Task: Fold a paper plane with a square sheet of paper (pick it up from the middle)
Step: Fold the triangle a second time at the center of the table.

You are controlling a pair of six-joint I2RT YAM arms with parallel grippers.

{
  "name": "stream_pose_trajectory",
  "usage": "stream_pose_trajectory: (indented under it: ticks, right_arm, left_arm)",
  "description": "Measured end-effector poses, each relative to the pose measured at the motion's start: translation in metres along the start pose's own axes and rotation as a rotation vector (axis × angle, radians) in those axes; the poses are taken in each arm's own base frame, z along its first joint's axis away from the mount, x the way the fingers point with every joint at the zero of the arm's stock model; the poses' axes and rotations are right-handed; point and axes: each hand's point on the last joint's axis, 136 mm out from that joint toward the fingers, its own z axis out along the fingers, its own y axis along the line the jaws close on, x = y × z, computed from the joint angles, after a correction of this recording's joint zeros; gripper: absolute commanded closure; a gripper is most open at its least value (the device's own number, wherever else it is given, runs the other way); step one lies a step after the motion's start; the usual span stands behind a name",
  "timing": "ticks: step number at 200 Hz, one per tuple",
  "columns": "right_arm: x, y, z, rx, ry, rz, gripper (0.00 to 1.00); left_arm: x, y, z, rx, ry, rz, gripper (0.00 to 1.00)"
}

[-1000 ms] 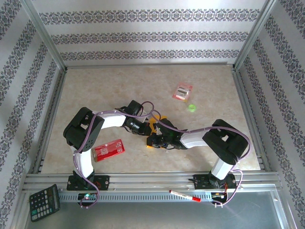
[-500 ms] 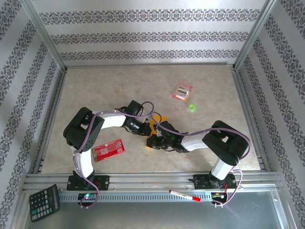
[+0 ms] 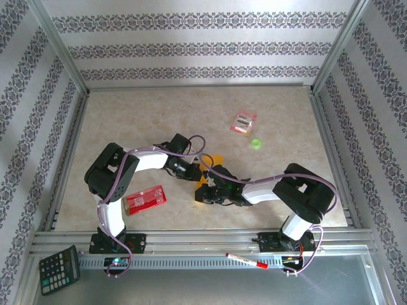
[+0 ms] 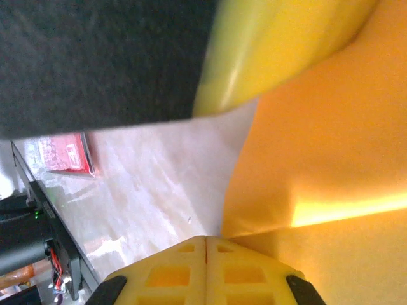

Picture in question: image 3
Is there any orange paper sheet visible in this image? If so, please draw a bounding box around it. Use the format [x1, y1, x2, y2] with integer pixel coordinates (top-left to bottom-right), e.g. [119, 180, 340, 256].
[193, 153, 225, 205]

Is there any red cardboard box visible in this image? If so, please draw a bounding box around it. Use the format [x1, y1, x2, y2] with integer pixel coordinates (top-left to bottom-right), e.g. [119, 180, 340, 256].
[122, 185, 168, 217]

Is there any red battery blister pack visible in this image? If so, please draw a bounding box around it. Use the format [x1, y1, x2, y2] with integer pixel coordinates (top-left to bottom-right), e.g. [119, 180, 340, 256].
[229, 109, 259, 137]

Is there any red capped marker pen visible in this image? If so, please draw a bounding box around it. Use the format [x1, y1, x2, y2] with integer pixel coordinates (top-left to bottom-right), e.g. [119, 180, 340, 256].
[225, 252, 269, 270]

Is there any grey metal tray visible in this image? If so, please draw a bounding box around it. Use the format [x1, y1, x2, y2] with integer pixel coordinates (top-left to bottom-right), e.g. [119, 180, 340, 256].
[31, 254, 390, 305]

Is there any small circuit board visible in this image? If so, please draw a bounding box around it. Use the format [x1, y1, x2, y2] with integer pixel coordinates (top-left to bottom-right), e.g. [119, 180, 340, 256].
[281, 255, 305, 271]
[104, 256, 131, 271]

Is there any black calculator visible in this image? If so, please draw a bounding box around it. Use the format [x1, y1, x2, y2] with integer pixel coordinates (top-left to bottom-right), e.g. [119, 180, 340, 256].
[38, 245, 81, 296]

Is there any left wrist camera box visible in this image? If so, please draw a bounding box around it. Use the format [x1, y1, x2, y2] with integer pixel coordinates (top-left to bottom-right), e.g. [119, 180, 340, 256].
[187, 149, 203, 165]

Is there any wide aluminium mounting rail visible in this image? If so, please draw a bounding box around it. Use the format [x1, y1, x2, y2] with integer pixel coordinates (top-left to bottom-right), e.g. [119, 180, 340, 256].
[30, 227, 378, 255]

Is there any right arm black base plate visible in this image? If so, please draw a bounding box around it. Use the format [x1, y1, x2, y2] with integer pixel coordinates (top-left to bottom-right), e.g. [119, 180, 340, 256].
[258, 231, 316, 254]

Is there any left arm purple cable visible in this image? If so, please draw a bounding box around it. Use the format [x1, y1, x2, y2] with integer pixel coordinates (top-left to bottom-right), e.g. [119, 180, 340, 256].
[97, 135, 206, 279]

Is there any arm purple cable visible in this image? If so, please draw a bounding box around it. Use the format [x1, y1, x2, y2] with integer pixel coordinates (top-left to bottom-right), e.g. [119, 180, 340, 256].
[97, 135, 206, 279]
[201, 154, 338, 276]

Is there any grey slotted cable duct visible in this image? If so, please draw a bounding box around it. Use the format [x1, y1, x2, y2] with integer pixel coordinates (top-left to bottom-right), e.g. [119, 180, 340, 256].
[78, 255, 284, 271]

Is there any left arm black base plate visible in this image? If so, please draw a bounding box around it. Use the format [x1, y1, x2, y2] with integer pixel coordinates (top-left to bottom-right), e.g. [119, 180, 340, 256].
[88, 233, 148, 255]

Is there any thin aluminium frame rail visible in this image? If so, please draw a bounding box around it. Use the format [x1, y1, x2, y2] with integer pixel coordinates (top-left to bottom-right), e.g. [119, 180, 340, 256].
[86, 81, 314, 92]

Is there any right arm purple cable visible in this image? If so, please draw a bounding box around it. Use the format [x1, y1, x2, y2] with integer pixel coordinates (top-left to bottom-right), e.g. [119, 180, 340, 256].
[201, 154, 338, 276]

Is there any aluminium side frame rail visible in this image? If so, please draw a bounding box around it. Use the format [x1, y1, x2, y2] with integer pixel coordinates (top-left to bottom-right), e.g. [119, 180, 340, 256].
[308, 90, 362, 229]
[43, 90, 92, 232]

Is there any aluminium frame post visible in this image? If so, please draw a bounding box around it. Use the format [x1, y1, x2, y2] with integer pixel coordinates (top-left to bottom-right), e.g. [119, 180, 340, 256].
[310, 0, 372, 95]
[27, 0, 90, 96]

